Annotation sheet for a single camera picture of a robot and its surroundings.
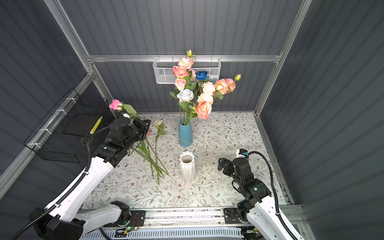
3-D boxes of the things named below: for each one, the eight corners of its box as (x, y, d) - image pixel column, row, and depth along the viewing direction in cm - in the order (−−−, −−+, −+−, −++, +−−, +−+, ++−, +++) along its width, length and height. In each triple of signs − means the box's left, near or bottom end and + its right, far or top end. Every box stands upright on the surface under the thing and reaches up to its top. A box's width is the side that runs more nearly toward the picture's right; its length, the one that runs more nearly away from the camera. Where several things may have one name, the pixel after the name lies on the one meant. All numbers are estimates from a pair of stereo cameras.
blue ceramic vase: (181, 146, 103) (178, 127, 86) (181, 138, 107) (179, 118, 90) (192, 146, 103) (191, 127, 86) (192, 138, 107) (191, 118, 90)
